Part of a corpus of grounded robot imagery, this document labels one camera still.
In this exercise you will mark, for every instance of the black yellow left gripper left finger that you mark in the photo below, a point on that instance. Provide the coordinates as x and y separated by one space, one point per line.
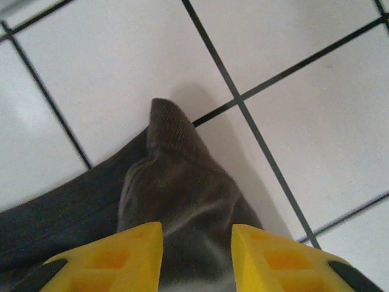
115 261

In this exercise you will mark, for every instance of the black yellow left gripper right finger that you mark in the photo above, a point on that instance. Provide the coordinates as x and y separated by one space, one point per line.
279 261

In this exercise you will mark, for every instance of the dark grey t-shirt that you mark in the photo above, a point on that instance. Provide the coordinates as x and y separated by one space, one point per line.
170 182

